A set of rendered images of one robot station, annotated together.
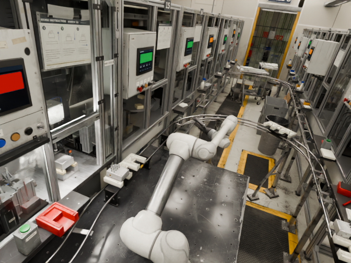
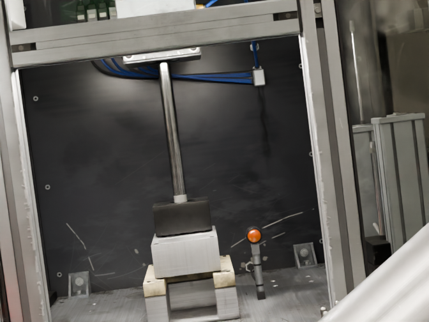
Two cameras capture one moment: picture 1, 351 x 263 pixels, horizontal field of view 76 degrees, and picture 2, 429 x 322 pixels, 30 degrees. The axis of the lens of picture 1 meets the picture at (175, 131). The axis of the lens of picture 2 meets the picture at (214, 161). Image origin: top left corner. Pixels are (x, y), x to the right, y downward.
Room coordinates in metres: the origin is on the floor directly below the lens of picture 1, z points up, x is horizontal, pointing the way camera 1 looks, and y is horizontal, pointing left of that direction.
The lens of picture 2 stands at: (0.83, -0.42, 1.20)
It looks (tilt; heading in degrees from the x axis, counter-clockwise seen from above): 3 degrees down; 70
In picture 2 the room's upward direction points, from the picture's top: 7 degrees counter-clockwise
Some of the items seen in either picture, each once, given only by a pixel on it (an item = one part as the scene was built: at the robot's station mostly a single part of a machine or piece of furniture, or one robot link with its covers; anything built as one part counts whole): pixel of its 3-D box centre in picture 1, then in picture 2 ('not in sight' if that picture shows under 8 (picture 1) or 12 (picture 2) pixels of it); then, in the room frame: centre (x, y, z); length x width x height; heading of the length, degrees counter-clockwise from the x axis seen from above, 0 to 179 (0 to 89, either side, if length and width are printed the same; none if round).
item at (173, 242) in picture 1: (172, 250); not in sight; (0.75, -0.07, 0.85); 0.18 x 0.16 x 0.22; 70
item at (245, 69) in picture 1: (248, 84); not in sight; (6.24, -1.85, 0.48); 0.88 x 0.56 x 0.96; 90
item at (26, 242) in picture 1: (26, 236); not in sight; (0.64, 0.61, 0.97); 0.08 x 0.08 x 0.12; 72
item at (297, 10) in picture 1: (267, 46); not in sight; (8.72, -2.88, 1.31); 1.36 x 0.10 x 2.62; 72
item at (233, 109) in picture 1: (232, 108); not in sight; (5.41, -1.36, 0.01); 5.85 x 0.59 x 0.01; 162
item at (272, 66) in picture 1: (265, 78); not in sight; (7.32, -2.63, 0.48); 0.84 x 0.58 x 0.97; 170
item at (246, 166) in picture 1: (256, 169); not in sight; (2.83, -1.31, 0.01); 1.00 x 0.55 x 0.01; 162
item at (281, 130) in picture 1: (278, 130); not in sight; (2.51, -1.26, 0.84); 0.37 x 0.14 x 0.10; 40
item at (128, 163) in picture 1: (126, 171); not in sight; (1.36, 0.33, 0.84); 0.36 x 0.14 x 0.10; 162
